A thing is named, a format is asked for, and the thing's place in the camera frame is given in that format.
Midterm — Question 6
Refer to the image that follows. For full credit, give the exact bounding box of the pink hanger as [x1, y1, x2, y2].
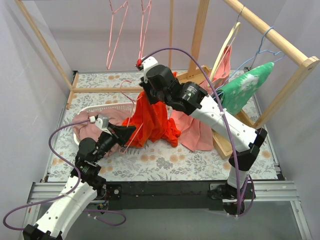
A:
[138, 0, 152, 59]
[105, 0, 129, 70]
[119, 80, 143, 155]

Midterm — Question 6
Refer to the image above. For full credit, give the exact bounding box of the orange t shirt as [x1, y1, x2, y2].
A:
[121, 71, 182, 148]

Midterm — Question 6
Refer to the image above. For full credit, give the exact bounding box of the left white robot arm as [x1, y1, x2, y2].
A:
[22, 123, 136, 240]

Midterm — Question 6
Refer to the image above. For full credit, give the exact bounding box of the green tie-dye shirt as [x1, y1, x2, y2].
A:
[216, 62, 275, 116]

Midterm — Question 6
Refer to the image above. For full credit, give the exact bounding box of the cream wooden hanger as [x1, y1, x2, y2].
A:
[209, 6, 245, 82]

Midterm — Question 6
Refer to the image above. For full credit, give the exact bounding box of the white laundry basket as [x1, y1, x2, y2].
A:
[72, 102, 133, 145]

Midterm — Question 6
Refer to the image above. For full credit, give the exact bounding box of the dusty pink garment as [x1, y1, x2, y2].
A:
[72, 109, 136, 163]

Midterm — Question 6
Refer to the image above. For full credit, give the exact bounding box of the floral table mat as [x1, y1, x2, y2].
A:
[46, 72, 280, 182]

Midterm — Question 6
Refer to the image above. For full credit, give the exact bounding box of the salmon pink garment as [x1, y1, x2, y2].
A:
[170, 45, 232, 152]

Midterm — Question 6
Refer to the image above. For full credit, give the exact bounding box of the left wooden clothes rack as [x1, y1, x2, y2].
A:
[13, 0, 175, 111]

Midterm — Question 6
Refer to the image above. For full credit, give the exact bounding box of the wooden clothes rack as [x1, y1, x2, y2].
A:
[172, 0, 320, 161]
[13, 0, 175, 111]

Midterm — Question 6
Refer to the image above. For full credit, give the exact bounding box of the right wooden clothes rack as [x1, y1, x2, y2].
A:
[172, 0, 320, 161]

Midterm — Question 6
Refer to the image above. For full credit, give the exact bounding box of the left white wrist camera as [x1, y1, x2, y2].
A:
[89, 114, 111, 134]

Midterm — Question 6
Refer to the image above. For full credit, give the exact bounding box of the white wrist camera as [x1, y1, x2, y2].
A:
[135, 56, 158, 73]
[89, 114, 111, 134]

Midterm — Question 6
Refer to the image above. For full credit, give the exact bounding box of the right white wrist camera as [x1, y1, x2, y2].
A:
[135, 56, 158, 73]

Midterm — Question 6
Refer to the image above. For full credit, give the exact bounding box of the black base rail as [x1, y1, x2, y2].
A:
[94, 179, 248, 216]

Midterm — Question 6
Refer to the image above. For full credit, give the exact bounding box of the aluminium frame rail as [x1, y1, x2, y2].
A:
[18, 181, 313, 240]

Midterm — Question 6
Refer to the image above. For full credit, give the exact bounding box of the blue wire hanger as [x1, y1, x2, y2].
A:
[211, 26, 286, 100]

